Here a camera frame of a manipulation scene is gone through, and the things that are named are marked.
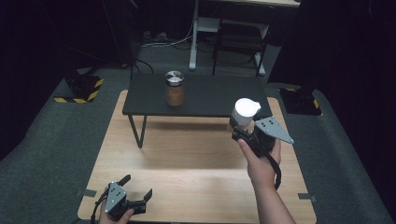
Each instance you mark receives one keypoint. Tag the stand base with striped tape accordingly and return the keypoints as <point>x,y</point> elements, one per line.
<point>81,88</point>
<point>300,102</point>

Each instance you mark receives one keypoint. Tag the glass jar with silver lid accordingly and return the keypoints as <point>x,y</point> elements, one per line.
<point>174,91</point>

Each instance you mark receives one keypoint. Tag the white desk frame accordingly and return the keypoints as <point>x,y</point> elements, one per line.
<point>193,37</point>

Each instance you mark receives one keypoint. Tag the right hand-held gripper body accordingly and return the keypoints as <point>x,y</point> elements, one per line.
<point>272,129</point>

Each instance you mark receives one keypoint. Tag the white cup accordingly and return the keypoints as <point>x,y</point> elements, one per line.
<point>245,109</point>

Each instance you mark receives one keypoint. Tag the person's left hand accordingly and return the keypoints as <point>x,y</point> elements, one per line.
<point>110,219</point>

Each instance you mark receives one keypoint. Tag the grey tape strip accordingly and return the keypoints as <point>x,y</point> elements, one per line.
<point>307,197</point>
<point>86,193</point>

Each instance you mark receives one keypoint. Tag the black chair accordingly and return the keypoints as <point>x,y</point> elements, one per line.
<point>239,34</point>

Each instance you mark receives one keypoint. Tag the black shelf with metal legs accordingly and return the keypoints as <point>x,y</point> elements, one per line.
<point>211,93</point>

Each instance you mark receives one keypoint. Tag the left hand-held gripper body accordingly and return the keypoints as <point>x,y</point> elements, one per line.
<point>115,197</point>

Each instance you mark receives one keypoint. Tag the person's right hand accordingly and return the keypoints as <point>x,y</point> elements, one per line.
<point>261,169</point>

